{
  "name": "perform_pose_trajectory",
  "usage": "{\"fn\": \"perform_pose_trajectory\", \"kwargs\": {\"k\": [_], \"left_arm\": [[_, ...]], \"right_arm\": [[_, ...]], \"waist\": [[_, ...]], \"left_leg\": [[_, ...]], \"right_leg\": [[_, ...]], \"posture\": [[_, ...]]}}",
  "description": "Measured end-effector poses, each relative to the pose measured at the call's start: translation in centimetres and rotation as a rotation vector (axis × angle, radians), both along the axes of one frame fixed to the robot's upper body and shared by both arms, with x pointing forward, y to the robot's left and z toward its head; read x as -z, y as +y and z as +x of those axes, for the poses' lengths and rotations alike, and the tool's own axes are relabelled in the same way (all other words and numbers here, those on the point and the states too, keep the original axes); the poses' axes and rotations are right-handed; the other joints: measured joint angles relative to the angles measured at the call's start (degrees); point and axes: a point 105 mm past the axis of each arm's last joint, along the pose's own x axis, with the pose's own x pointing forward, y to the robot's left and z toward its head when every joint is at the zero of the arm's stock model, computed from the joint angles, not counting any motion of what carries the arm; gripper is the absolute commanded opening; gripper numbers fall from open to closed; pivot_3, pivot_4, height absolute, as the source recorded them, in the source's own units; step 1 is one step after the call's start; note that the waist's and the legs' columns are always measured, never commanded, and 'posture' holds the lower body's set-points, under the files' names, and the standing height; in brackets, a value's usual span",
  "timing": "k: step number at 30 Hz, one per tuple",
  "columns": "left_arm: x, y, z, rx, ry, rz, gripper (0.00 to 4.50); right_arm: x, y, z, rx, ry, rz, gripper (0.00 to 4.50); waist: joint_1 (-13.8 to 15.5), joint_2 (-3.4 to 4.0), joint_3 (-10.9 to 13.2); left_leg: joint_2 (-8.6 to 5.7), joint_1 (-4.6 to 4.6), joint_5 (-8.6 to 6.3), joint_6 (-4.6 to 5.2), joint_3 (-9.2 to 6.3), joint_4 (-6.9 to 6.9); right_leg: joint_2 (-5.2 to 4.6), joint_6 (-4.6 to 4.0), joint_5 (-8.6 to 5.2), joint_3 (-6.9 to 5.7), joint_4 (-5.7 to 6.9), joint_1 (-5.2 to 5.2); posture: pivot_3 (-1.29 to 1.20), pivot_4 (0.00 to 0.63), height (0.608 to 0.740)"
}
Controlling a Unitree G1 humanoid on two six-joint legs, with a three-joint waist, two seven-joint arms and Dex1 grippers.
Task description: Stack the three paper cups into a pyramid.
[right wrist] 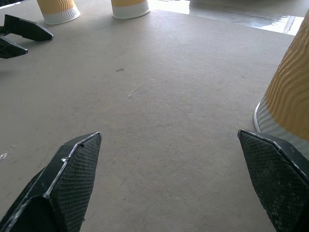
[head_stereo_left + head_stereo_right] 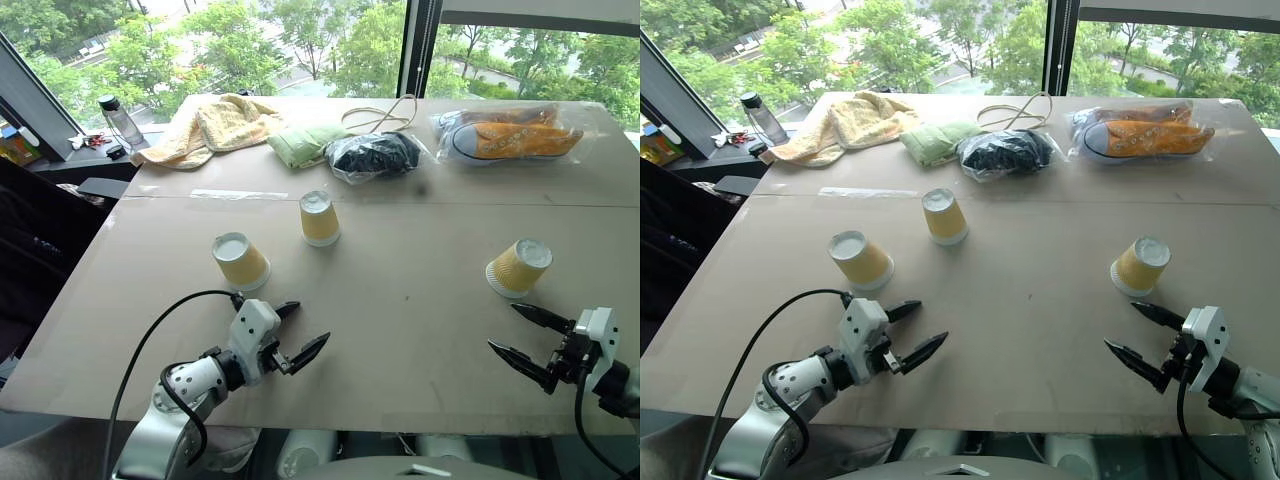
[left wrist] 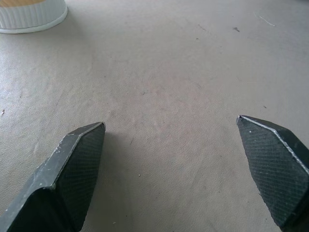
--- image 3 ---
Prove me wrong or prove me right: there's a white ribbed ramekin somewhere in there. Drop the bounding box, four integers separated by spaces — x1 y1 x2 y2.
0 0 68 34

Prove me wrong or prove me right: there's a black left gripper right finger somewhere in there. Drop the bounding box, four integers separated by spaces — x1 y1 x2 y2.
236 115 309 232

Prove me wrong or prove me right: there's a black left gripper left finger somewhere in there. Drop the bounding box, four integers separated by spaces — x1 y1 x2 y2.
0 121 106 232

